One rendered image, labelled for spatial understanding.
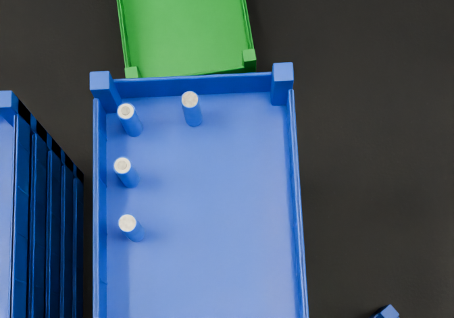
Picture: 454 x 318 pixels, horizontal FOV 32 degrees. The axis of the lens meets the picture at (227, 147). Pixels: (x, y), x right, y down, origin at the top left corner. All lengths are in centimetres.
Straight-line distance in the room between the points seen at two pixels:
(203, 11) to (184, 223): 58
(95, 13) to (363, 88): 45
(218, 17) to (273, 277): 62
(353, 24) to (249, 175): 56
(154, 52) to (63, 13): 17
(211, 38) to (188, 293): 60
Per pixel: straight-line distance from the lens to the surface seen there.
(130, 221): 77
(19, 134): 92
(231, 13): 133
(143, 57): 131
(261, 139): 85
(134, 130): 83
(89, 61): 133
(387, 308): 116
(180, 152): 84
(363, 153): 127
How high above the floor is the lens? 122
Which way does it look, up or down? 75 degrees down
